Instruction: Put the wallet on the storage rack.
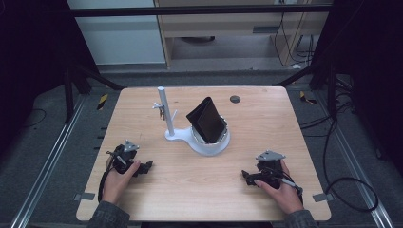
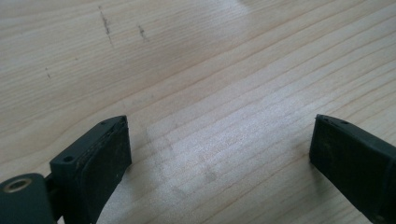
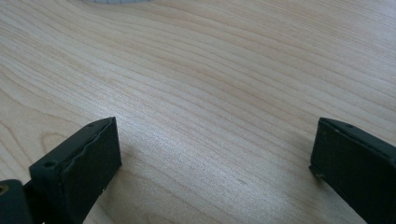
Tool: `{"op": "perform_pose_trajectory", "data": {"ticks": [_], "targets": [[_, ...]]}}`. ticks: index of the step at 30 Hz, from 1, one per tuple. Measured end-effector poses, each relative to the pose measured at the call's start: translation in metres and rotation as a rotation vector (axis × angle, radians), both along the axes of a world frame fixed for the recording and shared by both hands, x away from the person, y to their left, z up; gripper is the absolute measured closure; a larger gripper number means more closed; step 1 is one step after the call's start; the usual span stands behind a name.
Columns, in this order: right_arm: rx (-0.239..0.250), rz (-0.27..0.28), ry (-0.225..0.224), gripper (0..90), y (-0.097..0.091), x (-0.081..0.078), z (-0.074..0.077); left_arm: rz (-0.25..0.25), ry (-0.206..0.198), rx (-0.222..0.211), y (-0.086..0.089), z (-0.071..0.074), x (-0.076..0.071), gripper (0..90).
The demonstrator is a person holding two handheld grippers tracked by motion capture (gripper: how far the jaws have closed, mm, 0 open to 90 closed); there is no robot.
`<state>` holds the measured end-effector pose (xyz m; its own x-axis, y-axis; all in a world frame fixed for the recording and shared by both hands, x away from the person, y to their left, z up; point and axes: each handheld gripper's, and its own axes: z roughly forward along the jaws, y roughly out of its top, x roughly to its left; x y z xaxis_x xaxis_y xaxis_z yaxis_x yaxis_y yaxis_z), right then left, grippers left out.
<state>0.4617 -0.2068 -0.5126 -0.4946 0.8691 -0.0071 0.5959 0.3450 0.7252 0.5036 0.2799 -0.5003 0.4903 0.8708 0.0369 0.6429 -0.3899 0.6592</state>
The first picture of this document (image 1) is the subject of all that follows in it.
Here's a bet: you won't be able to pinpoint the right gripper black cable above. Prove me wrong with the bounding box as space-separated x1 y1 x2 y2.
278 176 305 204

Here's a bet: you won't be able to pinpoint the thin black floor cable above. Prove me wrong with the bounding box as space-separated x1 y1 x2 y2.
19 107 48 129

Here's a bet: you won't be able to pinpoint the white cabinet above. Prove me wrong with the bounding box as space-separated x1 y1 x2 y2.
66 0 167 67

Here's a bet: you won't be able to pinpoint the person's right hand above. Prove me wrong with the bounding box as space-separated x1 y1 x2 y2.
253 159 305 216

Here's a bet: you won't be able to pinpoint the black looped floor cable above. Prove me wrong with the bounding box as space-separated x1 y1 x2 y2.
322 118 380 214

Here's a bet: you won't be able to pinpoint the person's left hand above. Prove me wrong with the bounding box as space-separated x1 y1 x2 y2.
101 160 142 205

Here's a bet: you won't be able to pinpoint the aluminium floor rail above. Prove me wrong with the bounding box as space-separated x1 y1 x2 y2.
316 90 397 228
9 94 87 228

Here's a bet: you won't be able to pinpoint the yellow black striped tape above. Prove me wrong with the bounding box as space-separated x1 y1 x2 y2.
298 90 318 105
96 93 109 111

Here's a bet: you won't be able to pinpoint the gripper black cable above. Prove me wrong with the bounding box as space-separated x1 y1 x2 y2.
97 151 117 203
278 176 305 204

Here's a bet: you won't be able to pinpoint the black metal stand legs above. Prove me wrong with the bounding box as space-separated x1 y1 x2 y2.
62 61 125 125
272 58 338 120

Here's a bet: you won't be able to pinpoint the white key stand with pegs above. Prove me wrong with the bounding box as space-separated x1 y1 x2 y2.
152 85 231 157

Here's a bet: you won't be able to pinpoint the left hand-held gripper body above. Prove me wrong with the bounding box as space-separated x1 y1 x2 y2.
106 139 141 175

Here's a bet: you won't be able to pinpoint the black horizontal frame bar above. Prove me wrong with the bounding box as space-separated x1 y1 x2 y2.
67 4 333 18

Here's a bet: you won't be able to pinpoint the grey tape piece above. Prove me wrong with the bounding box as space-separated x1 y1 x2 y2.
73 192 96 202
312 192 335 203

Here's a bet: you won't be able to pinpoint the black hanging desk cables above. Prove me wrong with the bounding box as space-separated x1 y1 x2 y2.
273 11 316 68

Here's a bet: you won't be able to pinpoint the silver heart-shaped dish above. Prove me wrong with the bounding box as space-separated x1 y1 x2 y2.
189 115 230 147

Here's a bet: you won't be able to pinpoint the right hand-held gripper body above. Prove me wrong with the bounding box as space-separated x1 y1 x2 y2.
255 149 286 190

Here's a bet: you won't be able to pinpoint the light wooden desk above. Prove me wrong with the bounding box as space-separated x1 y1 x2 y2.
154 0 334 69

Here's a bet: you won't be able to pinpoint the black leather wallet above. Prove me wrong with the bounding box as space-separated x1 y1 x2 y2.
185 96 228 144

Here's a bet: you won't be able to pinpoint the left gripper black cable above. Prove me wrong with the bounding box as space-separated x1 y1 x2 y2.
97 151 117 203

